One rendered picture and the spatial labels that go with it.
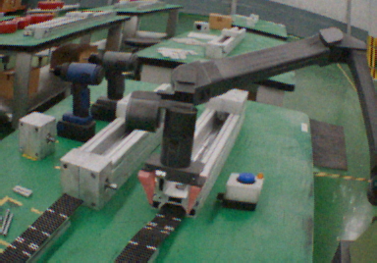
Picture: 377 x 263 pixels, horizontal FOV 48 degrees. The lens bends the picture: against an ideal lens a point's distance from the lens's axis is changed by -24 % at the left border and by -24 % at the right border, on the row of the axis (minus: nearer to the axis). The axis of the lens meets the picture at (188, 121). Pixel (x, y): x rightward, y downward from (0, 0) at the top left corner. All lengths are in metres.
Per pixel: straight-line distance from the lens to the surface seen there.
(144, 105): 0.98
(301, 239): 1.06
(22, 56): 3.48
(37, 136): 1.27
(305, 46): 1.11
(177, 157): 0.98
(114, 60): 1.63
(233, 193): 1.15
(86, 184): 1.05
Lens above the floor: 1.27
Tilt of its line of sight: 16 degrees down
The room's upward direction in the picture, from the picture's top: 8 degrees clockwise
